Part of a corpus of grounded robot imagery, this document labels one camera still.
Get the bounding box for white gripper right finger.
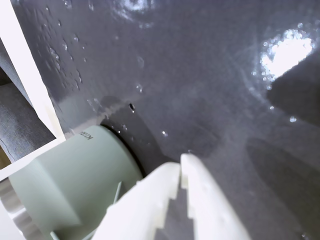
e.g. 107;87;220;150
179;153;252;240

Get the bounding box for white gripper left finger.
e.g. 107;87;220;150
94;161;181;240

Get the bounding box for sage green steel-rimmed mug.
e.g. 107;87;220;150
0;124;145;240

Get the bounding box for black table mat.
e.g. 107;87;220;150
9;0;320;240

